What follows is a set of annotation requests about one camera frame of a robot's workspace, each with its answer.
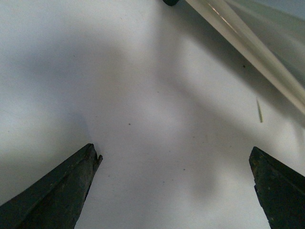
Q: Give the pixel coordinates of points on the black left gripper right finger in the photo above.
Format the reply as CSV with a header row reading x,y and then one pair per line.
x,y
280,191

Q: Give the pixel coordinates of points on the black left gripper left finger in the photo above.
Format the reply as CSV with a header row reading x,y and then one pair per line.
x,y
56,200

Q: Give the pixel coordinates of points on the left black oven foot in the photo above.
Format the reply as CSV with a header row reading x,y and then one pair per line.
x,y
170,2

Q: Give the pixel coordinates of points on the small fallen leaf piece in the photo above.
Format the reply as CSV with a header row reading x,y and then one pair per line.
x,y
259,111

